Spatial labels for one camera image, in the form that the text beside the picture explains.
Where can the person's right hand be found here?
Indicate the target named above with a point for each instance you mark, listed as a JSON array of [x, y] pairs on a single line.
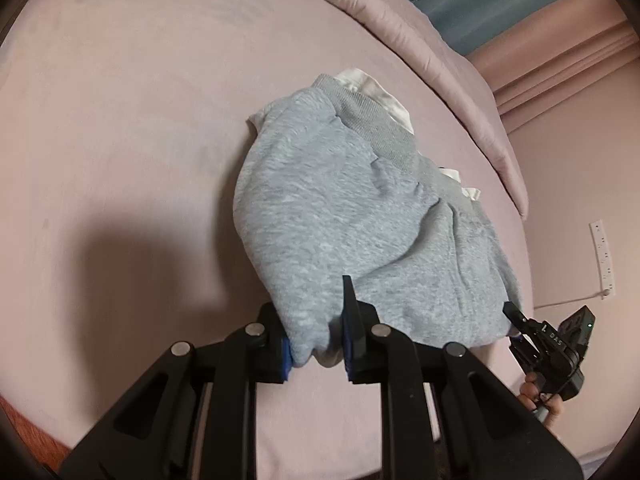
[[527, 390]]

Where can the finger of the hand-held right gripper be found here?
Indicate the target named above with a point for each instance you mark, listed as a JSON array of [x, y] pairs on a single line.
[[515, 316]]

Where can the white power strip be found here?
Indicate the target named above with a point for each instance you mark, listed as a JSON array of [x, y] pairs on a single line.
[[602, 260]]

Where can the pink quilt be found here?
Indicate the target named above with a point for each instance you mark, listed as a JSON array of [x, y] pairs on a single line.
[[450, 60]]

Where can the pink curtain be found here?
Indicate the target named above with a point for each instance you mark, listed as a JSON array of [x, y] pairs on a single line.
[[575, 60]]

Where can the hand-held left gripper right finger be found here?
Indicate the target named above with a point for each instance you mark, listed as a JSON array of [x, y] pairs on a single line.
[[348, 355]]

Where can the grey sweatshirt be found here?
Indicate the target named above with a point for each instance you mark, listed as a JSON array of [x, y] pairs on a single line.
[[350, 210]]

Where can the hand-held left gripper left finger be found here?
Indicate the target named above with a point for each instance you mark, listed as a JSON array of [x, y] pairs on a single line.
[[286, 360]]

